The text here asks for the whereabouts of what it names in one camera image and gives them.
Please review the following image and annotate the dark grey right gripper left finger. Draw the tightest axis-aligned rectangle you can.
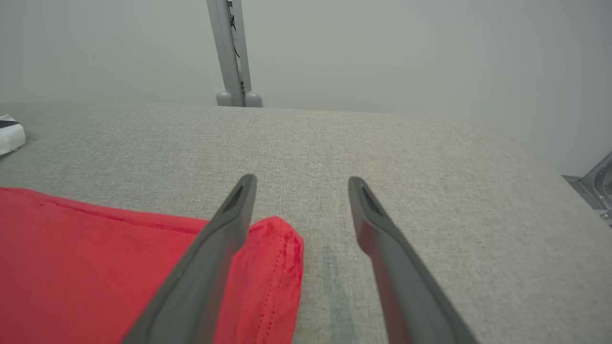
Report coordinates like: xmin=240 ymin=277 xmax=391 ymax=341
xmin=122 ymin=174 xmax=258 ymax=344

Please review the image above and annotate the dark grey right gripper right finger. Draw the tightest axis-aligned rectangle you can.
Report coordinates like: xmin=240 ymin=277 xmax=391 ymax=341
xmin=348 ymin=176 xmax=479 ymax=344

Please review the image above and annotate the red white basketball jersey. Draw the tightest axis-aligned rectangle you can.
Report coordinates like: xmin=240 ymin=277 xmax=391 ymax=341
xmin=0 ymin=186 xmax=305 ymax=344

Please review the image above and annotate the grey metal frame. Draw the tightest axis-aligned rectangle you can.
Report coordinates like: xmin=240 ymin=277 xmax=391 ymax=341
xmin=562 ymin=152 xmax=612 ymax=227

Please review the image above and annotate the grey vertical partition post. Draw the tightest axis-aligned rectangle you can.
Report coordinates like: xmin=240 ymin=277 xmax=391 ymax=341
xmin=207 ymin=0 xmax=252 ymax=107

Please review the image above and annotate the thin black cable in post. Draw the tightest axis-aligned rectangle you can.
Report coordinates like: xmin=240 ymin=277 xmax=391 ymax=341
xmin=228 ymin=0 xmax=245 ymax=94

